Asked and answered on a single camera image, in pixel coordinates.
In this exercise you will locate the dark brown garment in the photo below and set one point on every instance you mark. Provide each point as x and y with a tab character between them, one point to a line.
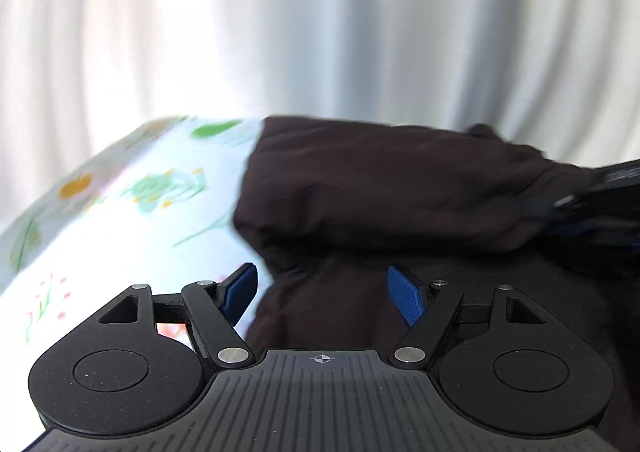
380	202

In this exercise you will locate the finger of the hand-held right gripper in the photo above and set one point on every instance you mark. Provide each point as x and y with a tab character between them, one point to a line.
562	206

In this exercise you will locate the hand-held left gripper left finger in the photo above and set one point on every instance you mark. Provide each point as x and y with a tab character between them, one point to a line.
241	291

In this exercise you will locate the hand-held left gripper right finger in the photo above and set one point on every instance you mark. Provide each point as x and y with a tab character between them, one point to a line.
404	293

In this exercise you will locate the floral bed sheet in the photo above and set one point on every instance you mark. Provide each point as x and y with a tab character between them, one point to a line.
130	232

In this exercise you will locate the white curtain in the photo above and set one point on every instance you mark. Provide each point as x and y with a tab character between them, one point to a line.
310	27

